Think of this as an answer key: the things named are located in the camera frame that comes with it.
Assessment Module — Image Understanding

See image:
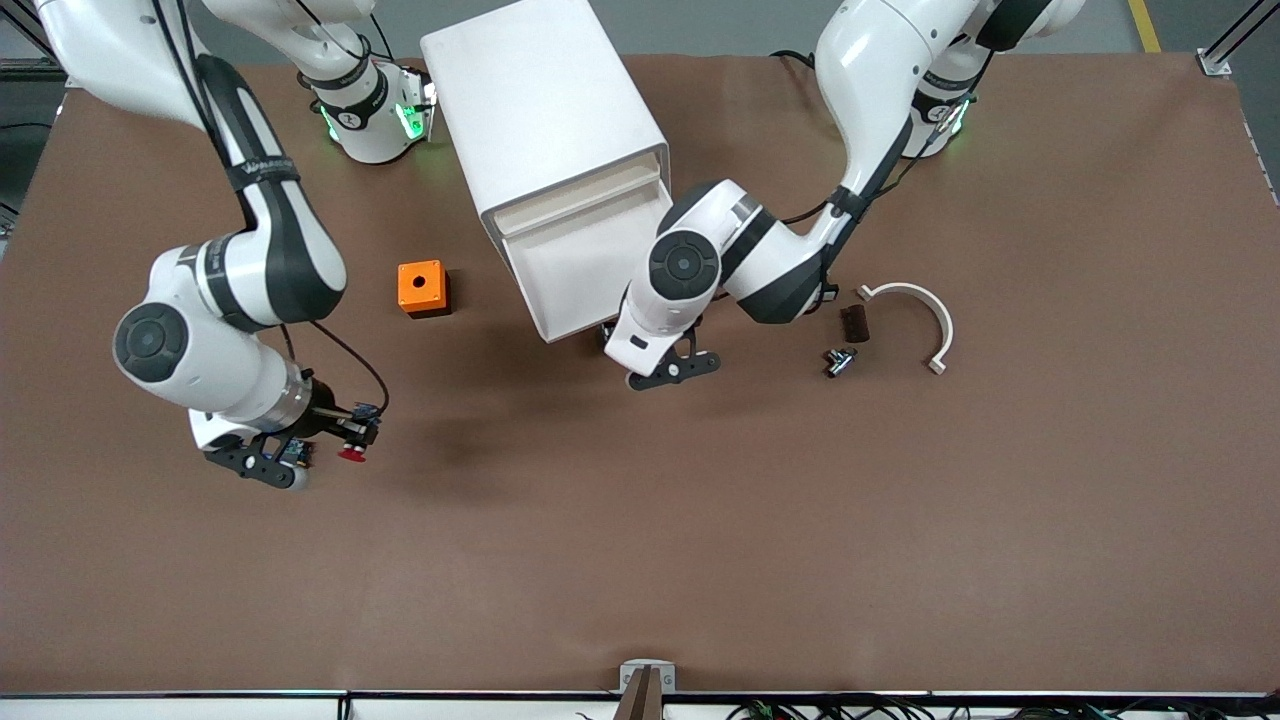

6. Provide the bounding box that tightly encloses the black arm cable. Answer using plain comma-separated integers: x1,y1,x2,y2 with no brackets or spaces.
778,150,936,229
150,0,392,417

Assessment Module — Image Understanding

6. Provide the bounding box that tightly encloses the yellow floor tape strip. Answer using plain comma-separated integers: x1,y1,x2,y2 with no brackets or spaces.
1127,0,1164,54

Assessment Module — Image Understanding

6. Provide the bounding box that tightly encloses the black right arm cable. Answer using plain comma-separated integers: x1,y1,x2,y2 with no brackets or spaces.
150,0,392,417

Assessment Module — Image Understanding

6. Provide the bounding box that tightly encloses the black right camera bracket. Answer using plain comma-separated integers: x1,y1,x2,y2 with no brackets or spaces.
203,434,301,491

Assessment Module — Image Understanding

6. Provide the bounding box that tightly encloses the brown camera post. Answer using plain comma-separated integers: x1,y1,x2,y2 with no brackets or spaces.
613,667,664,720

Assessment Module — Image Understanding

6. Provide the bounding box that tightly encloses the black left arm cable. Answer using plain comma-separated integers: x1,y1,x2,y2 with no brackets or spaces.
778,150,936,229

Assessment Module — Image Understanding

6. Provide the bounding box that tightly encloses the brown table mat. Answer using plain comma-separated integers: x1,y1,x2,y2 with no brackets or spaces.
0,50,1280,697

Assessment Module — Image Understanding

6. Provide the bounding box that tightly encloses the white plastic drawer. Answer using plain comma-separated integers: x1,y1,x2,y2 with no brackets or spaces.
497,183,677,345
493,160,669,239

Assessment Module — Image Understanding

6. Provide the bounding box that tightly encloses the orange box with hole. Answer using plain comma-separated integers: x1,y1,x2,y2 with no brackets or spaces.
397,260,452,320

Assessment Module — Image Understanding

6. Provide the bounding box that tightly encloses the aluminium frame profile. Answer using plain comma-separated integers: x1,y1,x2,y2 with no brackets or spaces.
0,0,71,91
1195,0,1280,79

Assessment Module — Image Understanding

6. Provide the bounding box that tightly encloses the white drawer cabinet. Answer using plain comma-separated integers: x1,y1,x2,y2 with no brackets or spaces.
419,0,674,249

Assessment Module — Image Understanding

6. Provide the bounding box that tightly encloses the grey camera mount plate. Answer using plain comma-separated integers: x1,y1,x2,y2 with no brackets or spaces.
619,659,677,695

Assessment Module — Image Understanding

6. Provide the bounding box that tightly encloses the white curved bracket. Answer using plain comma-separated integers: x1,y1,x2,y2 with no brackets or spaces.
857,282,955,377

